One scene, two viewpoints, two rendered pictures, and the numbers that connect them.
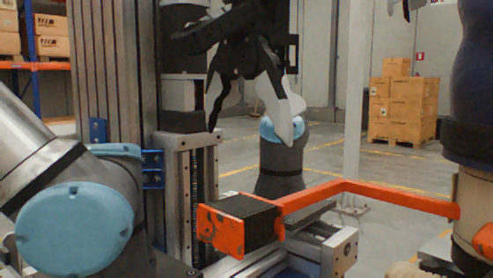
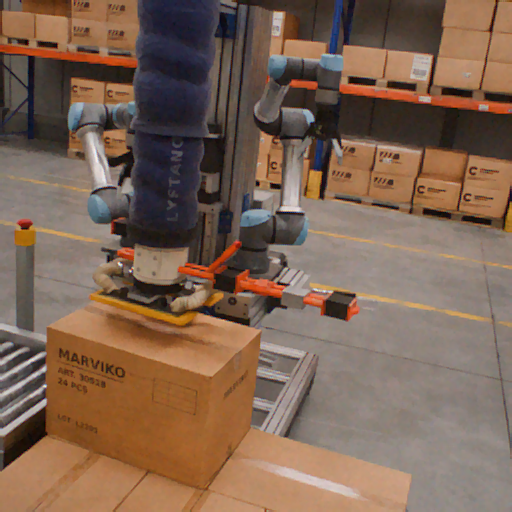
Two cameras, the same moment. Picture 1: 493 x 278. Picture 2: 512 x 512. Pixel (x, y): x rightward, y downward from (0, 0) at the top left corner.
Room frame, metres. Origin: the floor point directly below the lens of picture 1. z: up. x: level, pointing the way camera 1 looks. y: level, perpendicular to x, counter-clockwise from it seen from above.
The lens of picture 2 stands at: (-0.11, -2.28, 1.84)
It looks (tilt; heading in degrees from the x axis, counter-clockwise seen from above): 18 degrees down; 64
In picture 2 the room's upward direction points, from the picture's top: 6 degrees clockwise
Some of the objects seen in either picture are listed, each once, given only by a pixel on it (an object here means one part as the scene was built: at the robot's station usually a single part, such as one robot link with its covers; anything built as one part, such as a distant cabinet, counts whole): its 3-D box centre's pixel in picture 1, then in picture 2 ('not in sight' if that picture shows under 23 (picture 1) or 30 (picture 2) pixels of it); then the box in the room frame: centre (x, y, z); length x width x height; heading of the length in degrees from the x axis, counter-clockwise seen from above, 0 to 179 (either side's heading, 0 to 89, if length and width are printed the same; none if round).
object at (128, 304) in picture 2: not in sight; (142, 300); (0.41, -0.46, 1.07); 0.34 x 0.10 x 0.05; 133
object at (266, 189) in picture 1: (280, 183); (251, 256); (0.94, -0.10, 1.09); 0.15 x 0.15 x 0.10
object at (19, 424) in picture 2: not in sight; (64, 394); (0.22, -0.14, 0.58); 0.70 x 0.03 x 0.06; 46
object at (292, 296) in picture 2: not in sight; (295, 297); (0.80, -0.73, 1.17); 0.07 x 0.07 x 0.04; 43
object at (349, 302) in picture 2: not in sight; (338, 306); (0.89, -0.84, 1.18); 0.08 x 0.07 x 0.05; 133
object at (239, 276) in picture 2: not in sight; (230, 279); (0.65, -0.58, 1.18); 0.10 x 0.08 x 0.06; 43
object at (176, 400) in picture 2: not in sight; (154, 381); (0.49, -0.39, 0.74); 0.60 x 0.40 x 0.40; 134
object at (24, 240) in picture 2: not in sight; (25, 330); (0.16, 0.62, 0.50); 0.07 x 0.07 x 1.00; 46
